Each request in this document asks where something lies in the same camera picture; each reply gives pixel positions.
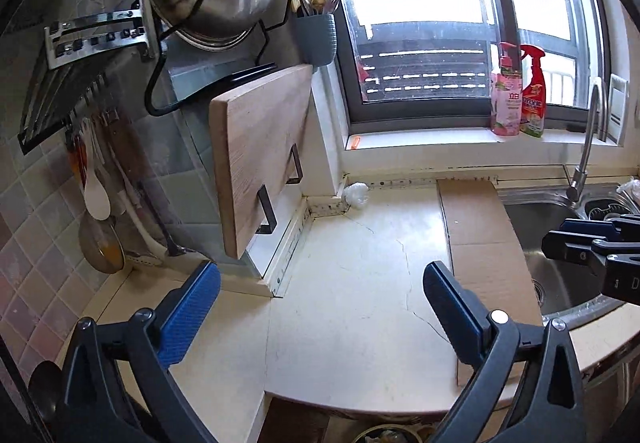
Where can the brown cardboard sheet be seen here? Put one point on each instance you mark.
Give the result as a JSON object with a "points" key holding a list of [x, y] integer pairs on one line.
{"points": [[486, 256]]}

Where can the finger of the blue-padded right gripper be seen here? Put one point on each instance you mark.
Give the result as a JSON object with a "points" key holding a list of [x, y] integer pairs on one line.
{"points": [[622, 228], [583, 250]]}

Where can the stainless steel sink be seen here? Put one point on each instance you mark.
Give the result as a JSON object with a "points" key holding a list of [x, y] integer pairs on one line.
{"points": [[564, 290]]}

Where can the blue utensil holder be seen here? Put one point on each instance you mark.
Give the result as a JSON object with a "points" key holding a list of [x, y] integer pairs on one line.
{"points": [[317, 39]]}

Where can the wooden cutting board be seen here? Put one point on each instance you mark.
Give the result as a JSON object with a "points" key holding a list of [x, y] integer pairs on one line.
{"points": [[257, 132]]}

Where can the mesh strainer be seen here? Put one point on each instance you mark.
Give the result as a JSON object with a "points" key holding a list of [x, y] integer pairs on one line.
{"points": [[100, 245]]}

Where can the white rice paddle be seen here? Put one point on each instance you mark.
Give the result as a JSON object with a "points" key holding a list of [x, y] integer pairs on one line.
{"points": [[96, 199]]}

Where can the round trash bin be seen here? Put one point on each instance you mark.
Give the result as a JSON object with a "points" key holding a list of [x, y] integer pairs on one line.
{"points": [[388, 434]]}

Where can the red spray bottle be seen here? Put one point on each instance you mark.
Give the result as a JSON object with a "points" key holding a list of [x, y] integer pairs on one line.
{"points": [[534, 96]]}

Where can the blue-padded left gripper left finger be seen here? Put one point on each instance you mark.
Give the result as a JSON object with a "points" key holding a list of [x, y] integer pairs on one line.
{"points": [[116, 379]]}

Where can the orange small object on sill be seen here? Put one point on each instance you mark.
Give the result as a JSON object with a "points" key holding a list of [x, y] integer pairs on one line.
{"points": [[354, 142]]}

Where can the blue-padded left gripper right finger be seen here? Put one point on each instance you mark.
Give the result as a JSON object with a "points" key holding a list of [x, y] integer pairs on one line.
{"points": [[548, 405]]}

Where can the clear plastic wrap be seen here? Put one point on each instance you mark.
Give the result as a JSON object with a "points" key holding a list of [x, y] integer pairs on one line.
{"points": [[356, 195]]}

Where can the chrome faucet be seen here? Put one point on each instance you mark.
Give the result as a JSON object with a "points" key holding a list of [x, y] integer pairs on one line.
{"points": [[596, 120]]}

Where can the white slotted spoon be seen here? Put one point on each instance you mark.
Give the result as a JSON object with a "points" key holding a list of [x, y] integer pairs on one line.
{"points": [[157, 249]]}

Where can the utensil hanging rail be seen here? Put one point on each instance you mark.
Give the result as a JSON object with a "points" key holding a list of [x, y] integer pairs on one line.
{"points": [[69, 63]]}

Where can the pink soap refill pouch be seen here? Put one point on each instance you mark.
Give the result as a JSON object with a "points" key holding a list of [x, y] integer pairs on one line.
{"points": [[506, 92]]}

